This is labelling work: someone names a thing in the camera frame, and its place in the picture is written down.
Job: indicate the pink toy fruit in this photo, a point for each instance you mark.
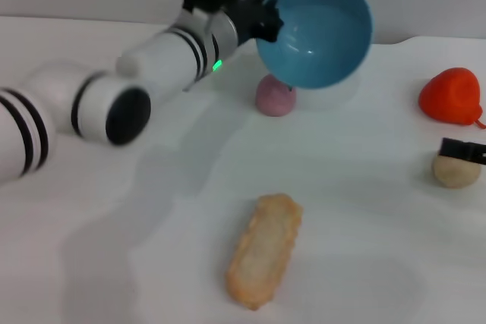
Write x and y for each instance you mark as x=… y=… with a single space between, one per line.
x=275 y=98

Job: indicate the red toy strawberry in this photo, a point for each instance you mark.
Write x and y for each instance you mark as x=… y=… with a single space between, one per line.
x=450 y=96

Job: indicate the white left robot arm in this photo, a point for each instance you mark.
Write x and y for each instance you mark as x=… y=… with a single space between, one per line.
x=95 y=104

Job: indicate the blue bowl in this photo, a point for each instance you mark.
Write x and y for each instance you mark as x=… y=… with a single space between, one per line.
x=319 y=35

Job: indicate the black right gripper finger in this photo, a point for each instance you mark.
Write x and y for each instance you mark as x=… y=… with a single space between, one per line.
x=461 y=149

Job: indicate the beige toy potato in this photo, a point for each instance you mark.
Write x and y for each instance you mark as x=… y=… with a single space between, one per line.
x=453 y=176

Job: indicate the orange striped toy bread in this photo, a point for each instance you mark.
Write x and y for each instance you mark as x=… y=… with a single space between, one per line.
x=264 y=252

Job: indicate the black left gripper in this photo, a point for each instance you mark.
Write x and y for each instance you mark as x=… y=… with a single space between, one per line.
x=248 y=16

